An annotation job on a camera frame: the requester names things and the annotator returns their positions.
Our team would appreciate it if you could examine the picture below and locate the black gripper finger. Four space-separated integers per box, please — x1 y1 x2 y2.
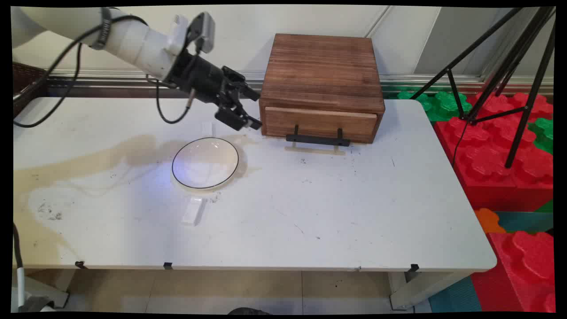
221 66 261 101
215 98 263 132

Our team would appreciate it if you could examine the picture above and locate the black strap on arm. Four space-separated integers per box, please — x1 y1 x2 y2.
90 8 112 51

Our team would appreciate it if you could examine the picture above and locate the white table leg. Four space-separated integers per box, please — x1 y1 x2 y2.
388 271 471 310

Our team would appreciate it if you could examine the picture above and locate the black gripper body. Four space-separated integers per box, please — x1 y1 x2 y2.
170 51 233 106

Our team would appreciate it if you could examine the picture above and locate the dark wooden drawer cabinet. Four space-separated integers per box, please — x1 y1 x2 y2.
259 33 386 145

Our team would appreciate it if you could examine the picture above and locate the orange foam block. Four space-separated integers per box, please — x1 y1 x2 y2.
474 208 506 235

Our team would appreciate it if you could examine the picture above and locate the brown woven basket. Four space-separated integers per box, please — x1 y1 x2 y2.
12 62 48 118

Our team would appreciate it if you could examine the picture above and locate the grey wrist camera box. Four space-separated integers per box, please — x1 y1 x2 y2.
187 12 216 54

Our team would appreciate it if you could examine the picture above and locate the wooden cabinet door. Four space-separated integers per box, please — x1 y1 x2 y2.
264 106 378 138

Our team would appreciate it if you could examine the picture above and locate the black tripod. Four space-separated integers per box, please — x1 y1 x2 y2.
409 6 557 169

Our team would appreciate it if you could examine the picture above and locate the green foam block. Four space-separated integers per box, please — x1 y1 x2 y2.
396 89 473 123
527 117 554 156

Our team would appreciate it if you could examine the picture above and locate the short black camera cable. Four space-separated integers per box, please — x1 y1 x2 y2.
155 80 196 124

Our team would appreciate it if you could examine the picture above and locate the large red foam block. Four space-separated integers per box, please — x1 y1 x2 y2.
433 92 554 213

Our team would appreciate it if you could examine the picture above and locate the long black arm cable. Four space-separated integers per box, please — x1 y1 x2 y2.
13 15 149 129

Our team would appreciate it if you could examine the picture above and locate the black bar drawer handle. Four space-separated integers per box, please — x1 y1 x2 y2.
286 124 351 148

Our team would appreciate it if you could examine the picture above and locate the white bowl with black rim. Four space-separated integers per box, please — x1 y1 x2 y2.
171 137 240 190

